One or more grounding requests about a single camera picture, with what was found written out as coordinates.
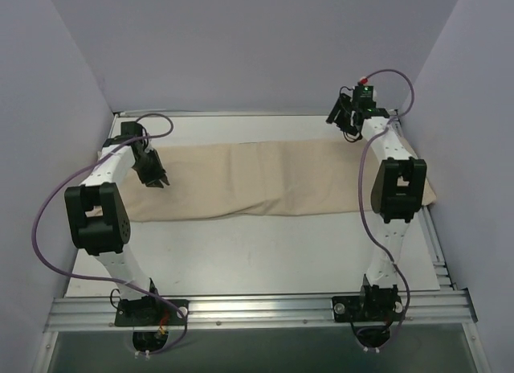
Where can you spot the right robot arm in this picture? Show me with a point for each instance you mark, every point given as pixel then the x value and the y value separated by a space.
pixel 397 190

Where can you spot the beige cloth wrap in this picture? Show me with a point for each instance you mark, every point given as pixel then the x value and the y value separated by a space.
pixel 283 178

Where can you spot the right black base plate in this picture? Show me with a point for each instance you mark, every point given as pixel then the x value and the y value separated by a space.
pixel 355 308

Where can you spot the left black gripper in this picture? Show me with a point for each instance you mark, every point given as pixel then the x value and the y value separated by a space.
pixel 149 169

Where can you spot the aluminium front rail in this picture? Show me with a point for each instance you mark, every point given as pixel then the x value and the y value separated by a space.
pixel 77 314

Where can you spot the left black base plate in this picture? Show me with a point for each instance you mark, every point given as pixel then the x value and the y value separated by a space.
pixel 148 311

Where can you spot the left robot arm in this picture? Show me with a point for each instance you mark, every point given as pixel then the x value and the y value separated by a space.
pixel 97 217

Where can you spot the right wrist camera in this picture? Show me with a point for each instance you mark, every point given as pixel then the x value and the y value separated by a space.
pixel 364 91

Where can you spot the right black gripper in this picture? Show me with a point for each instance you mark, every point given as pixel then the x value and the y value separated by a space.
pixel 339 112

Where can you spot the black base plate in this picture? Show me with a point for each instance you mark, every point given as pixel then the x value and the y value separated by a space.
pixel 355 308
pixel 148 311

